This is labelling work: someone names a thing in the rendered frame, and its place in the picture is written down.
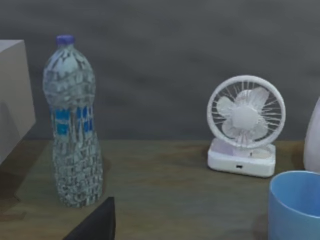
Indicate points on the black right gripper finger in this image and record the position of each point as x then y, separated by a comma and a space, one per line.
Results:
100, 222

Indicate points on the clear plastic water bottle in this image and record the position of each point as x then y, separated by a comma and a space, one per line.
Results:
72, 125

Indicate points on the white desk fan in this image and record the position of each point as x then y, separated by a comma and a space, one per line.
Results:
243, 130

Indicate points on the blue plastic cup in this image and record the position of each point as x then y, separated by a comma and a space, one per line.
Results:
296, 207

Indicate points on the white rounded vase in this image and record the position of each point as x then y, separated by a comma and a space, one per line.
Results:
313, 140

